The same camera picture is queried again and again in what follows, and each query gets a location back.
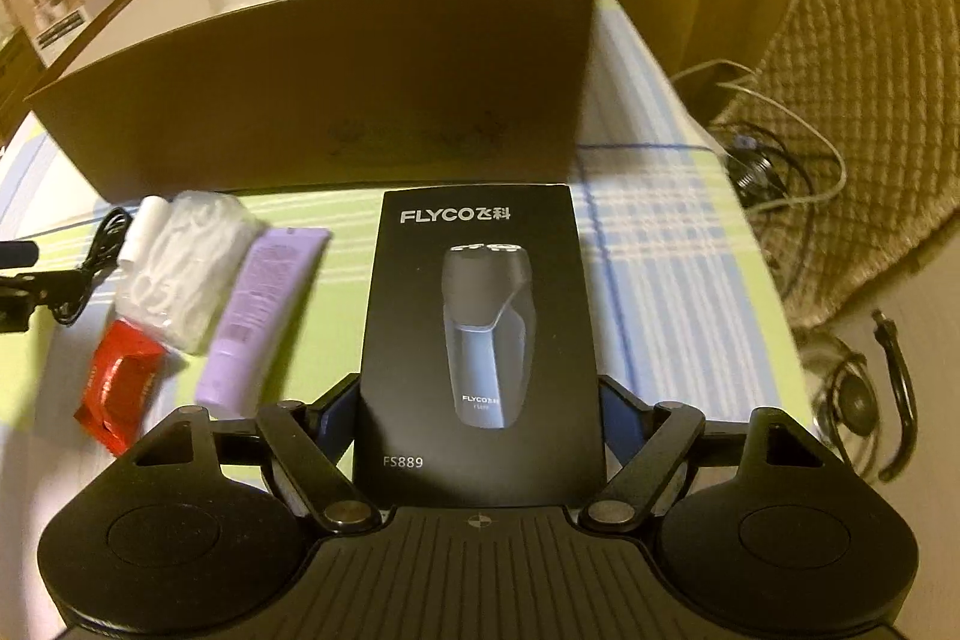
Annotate black tangled cord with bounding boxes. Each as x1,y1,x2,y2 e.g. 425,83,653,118
720,119,833,214

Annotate brown cardboard box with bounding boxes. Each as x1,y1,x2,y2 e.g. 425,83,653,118
26,0,597,202

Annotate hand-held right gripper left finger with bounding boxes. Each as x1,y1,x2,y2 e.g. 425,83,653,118
131,377,380,532

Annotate checked tablecloth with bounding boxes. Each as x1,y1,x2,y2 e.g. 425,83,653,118
0,0,826,536

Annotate clear floss pick box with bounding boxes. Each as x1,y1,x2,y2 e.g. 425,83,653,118
112,190,260,357

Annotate chair with quilted cover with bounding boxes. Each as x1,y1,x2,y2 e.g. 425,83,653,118
709,0,960,330

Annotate black charging cable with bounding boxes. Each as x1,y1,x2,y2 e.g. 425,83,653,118
49,203,136,326

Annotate black shaver box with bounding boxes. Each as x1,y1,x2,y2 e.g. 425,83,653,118
352,184,607,507

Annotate purple cream tube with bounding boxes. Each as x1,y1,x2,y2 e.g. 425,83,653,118
196,225,331,417

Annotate red snack packet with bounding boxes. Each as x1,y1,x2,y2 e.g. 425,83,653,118
73,319,166,457

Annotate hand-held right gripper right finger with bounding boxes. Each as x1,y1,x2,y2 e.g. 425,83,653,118
581,374,830,528

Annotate black headphones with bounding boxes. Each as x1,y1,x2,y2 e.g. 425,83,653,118
806,308,920,483

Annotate white pill bottle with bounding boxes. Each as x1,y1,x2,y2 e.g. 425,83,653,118
120,195,172,272

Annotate white cable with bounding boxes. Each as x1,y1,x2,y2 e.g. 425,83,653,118
670,59,847,214

